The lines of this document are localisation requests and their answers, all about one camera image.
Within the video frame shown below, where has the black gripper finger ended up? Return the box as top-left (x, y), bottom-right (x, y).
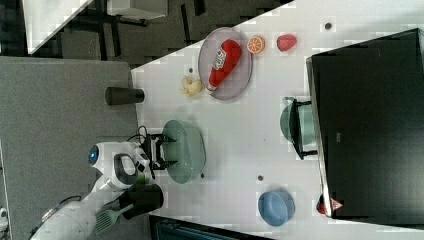
top-left (151, 161), bottom-right (176, 170)
top-left (151, 134), bottom-right (175, 143)

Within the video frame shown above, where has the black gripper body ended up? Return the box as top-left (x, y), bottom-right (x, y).
top-left (141, 134), bottom-right (159, 177)

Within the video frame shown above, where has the green plastic strainer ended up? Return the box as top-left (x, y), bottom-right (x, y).
top-left (162, 120), bottom-right (206, 184)

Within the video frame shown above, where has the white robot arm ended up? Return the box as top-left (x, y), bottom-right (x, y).
top-left (29, 134), bottom-right (172, 240)

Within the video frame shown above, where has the yellow banana peel toy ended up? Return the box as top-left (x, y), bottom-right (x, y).
top-left (180, 76), bottom-right (203, 97)

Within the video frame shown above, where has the green slotted spatula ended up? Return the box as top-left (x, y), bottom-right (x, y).
top-left (95, 204), bottom-right (133, 235)

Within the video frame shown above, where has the grey round plate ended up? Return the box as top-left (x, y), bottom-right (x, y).
top-left (198, 27), bottom-right (253, 101)

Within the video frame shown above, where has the red ketchup bottle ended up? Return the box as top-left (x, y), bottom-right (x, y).
top-left (206, 39), bottom-right (242, 92)

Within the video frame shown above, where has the blue bowl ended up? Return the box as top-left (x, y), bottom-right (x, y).
top-left (258, 190), bottom-right (295, 227)

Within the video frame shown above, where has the orange slice toy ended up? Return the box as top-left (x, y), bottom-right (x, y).
top-left (247, 36), bottom-right (265, 54)

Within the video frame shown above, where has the green mug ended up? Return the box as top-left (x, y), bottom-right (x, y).
top-left (280, 97), bottom-right (317, 159)

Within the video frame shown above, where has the red strawberry toy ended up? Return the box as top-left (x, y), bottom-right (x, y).
top-left (277, 34), bottom-right (297, 52)
top-left (316, 196), bottom-right (326, 215)

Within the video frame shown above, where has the toaster oven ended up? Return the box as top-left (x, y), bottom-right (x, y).
top-left (306, 28), bottom-right (424, 229)

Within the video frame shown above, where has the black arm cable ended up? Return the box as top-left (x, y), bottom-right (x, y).
top-left (126, 125), bottom-right (149, 143)

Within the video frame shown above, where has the black cylinder post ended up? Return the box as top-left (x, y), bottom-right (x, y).
top-left (119, 184), bottom-right (164, 220)
top-left (105, 87), bottom-right (145, 106)

